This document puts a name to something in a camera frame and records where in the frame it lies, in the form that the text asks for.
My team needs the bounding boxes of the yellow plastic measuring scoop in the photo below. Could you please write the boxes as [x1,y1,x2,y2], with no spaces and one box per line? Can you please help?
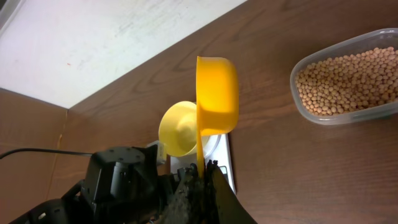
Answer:
[196,57,239,178]

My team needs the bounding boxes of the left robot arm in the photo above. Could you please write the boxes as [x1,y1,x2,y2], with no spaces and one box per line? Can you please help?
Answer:
[14,146,180,223]

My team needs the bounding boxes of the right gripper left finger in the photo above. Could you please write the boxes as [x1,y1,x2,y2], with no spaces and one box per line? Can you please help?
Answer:
[159,163,205,224]

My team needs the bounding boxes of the left black cable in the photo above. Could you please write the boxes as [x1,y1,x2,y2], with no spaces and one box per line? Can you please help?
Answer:
[0,147,94,161]

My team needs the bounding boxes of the white digital kitchen scale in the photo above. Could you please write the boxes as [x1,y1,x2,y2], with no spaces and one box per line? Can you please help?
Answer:
[170,134,236,194]

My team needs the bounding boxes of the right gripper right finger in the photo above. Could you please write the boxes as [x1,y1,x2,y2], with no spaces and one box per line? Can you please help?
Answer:
[205,160,257,224]

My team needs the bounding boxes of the clear plastic container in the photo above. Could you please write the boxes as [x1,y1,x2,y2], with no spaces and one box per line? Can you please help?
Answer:
[290,28,397,125]

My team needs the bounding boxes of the pale yellow plastic bowl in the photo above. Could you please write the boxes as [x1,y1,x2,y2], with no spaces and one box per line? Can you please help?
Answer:
[159,101,197,157]

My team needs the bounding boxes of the soybeans in container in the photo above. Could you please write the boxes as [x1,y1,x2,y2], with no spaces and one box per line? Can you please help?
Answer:
[295,47,397,116]

